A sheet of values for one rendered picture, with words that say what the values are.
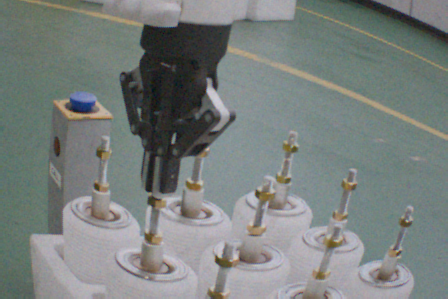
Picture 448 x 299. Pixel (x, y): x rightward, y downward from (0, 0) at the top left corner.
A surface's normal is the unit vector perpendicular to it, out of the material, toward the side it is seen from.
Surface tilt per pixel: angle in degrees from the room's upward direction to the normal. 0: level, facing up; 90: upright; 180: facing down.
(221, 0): 89
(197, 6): 90
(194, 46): 90
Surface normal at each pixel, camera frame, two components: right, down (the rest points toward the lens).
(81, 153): 0.53, 0.34
